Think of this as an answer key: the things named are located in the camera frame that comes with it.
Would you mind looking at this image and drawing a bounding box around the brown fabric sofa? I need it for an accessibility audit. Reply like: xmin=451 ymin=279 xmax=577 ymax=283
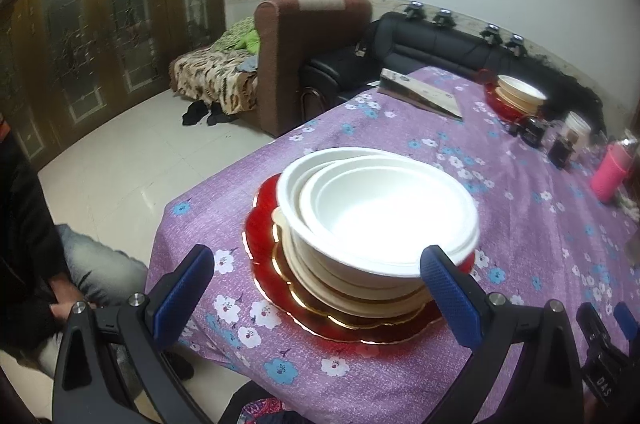
xmin=254 ymin=0 xmax=374 ymax=138

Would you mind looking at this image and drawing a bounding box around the flat cardboard box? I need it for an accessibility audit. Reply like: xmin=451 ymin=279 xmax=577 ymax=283
xmin=378 ymin=68 xmax=464 ymax=121

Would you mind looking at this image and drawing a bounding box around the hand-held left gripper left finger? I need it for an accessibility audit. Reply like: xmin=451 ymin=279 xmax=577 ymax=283
xmin=51 ymin=244 xmax=217 ymax=424

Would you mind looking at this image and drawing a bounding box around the small white paper bowl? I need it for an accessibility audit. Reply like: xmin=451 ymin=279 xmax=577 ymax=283
xmin=300 ymin=154 xmax=479 ymax=265

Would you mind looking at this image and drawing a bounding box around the green cloth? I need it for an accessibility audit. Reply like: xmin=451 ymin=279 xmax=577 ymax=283
xmin=219 ymin=17 xmax=262 ymax=55

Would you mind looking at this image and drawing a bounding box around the large red plate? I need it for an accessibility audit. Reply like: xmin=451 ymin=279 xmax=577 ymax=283
xmin=243 ymin=173 xmax=477 ymax=346

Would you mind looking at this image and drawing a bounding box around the dark patterned cloth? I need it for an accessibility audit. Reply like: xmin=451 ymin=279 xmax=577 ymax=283
xmin=219 ymin=380 xmax=322 ymax=424

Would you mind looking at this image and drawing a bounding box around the black leather sofa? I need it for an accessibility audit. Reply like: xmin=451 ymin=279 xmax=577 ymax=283
xmin=300 ymin=10 xmax=609 ymax=135

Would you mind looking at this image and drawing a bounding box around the dark red chair back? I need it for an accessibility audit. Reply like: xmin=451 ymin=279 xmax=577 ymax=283
xmin=299 ymin=86 xmax=327 ymax=123

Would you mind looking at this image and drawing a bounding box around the wooden cabinet with glass doors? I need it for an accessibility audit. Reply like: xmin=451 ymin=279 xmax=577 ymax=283
xmin=0 ymin=0 xmax=227 ymax=175

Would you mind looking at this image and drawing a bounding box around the pink cup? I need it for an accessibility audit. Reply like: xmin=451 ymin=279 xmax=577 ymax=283
xmin=589 ymin=139 xmax=639 ymax=205

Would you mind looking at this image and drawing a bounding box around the purple floral tablecloth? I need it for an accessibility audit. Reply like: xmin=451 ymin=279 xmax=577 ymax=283
xmin=145 ymin=66 xmax=640 ymax=424

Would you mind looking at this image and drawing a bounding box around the black box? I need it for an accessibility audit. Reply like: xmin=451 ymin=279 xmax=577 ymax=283
xmin=515 ymin=116 xmax=547 ymax=148
xmin=547 ymin=135 xmax=574 ymax=171

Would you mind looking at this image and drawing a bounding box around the leaf patterned blanket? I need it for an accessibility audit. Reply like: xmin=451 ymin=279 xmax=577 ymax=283
xmin=169 ymin=50 xmax=259 ymax=115

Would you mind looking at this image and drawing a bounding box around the beige paper bowl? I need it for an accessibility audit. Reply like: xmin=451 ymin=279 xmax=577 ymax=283
xmin=497 ymin=91 xmax=544 ymax=115
xmin=282 ymin=224 xmax=437 ymax=313

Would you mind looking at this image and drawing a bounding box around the stack of white bowls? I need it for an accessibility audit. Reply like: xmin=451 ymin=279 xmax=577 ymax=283
xmin=276 ymin=147 xmax=481 ymax=278

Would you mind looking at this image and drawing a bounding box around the black clothes heap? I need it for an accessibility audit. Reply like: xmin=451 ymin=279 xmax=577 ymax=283
xmin=181 ymin=99 xmax=242 ymax=128

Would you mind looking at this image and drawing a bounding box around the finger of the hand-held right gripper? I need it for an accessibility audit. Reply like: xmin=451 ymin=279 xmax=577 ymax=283
xmin=575 ymin=302 xmax=609 ymax=355
xmin=613 ymin=302 xmax=640 ymax=346

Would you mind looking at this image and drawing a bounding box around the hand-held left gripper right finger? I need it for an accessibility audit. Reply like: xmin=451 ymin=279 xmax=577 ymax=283
xmin=420 ymin=245 xmax=586 ymax=424

